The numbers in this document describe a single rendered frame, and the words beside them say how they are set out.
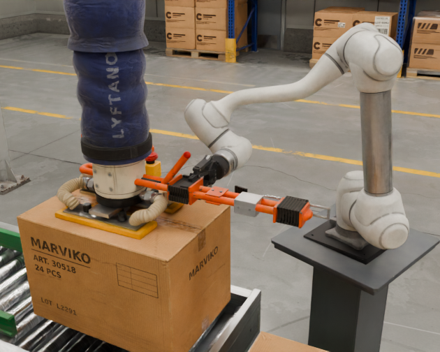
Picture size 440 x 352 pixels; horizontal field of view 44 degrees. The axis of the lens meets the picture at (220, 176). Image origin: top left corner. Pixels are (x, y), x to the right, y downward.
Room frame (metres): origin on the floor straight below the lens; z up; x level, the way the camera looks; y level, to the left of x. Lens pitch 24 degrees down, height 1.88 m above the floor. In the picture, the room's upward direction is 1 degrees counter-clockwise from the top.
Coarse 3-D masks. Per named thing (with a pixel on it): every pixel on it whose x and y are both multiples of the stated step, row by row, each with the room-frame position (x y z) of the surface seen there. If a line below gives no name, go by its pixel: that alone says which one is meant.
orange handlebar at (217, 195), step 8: (80, 168) 1.67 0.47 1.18; (88, 168) 1.66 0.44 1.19; (144, 176) 1.60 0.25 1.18; (152, 176) 1.60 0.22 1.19; (136, 184) 1.57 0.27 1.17; (144, 184) 1.55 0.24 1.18; (152, 184) 1.54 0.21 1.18; (160, 184) 1.53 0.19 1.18; (200, 192) 1.47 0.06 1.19; (208, 192) 1.46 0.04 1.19; (216, 192) 1.46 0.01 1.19; (224, 192) 1.46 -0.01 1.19; (232, 192) 1.47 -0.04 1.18; (208, 200) 1.46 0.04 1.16; (216, 200) 1.44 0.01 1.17; (224, 200) 1.43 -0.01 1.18; (232, 200) 1.42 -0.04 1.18; (264, 200) 1.42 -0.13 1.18; (272, 200) 1.41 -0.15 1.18; (256, 208) 1.38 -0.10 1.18; (264, 208) 1.37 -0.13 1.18; (272, 208) 1.36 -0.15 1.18; (304, 216) 1.32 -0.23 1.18; (312, 216) 1.34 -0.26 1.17
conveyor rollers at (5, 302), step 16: (0, 256) 2.14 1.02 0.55; (0, 272) 2.02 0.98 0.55; (16, 272) 2.01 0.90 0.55; (0, 288) 1.90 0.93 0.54; (16, 288) 1.89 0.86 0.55; (0, 304) 1.79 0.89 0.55; (16, 320) 1.72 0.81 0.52; (32, 320) 1.69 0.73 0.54; (48, 320) 1.68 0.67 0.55; (16, 336) 1.61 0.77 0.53; (32, 336) 1.59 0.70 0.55; (48, 336) 1.63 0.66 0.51; (64, 336) 1.59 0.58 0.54
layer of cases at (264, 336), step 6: (258, 336) 1.58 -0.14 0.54; (264, 336) 1.58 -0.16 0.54; (270, 336) 1.58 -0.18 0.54; (276, 336) 1.58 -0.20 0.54; (258, 342) 1.55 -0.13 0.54; (264, 342) 1.55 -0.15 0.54; (270, 342) 1.55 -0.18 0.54; (276, 342) 1.55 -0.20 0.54; (282, 342) 1.55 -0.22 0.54; (288, 342) 1.55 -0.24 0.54; (294, 342) 1.55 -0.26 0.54; (252, 348) 1.52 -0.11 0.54; (258, 348) 1.52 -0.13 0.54; (264, 348) 1.52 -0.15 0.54; (270, 348) 1.52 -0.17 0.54; (276, 348) 1.52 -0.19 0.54; (282, 348) 1.52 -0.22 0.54; (288, 348) 1.52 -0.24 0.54; (294, 348) 1.52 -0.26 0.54; (300, 348) 1.52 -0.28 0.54; (306, 348) 1.52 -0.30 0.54; (312, 348) 1.52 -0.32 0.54
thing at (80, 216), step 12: (84, 204) 1.58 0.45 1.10; (60, 216) 1.57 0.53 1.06; (72, 216) 1.55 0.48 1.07; (84, 216) 1.54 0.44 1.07; (96, 216) 1.54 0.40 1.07; (120, 216) 1.50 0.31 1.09; (108, 228) 1.48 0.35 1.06; (120, 228) 1.47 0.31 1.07; (132, 228) 1.46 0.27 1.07; (144, 228) 1.47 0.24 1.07
